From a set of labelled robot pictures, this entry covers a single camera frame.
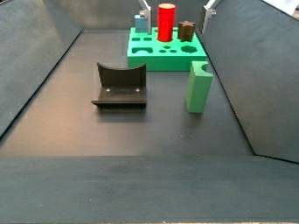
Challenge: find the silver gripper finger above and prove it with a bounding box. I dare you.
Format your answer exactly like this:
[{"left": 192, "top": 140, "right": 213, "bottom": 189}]
[
  {"left": 137, "top": 0, "right": 152, "bottom": 34},
  {"left": 200, "top": 0, "right": 217, "bottom": 32}
]

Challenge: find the green arch block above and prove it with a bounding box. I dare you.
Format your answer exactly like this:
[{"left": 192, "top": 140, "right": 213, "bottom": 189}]
[{"left": 185, "top": 61, "right": 213, "bottom": 113}]

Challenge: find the green shape sorter board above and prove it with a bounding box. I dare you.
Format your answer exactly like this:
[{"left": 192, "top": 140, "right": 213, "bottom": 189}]
[{"left": 127, "top": 27, "right": 207, "bottom": 72}]

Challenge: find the blue square block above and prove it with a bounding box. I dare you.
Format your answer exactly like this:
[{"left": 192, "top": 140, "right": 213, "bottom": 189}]
[{"left": 135, "top": 15, "right": 148, "bottom": 33}]

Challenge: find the red cylinder peg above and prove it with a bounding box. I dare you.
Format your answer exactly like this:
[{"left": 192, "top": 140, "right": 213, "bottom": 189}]
[{"left": 157, "top": 3, "right": 175, "bottom": 42}]

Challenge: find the brown star peg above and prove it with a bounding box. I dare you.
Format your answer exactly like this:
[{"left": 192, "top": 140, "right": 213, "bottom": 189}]
[{"left": 177, "top": 21, "right": 195, "bottom": 42}]

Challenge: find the black curved stand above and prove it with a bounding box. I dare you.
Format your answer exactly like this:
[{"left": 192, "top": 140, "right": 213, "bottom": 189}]
[{"left": 91, "top": 63, "right": 147, "bottom": 107}]

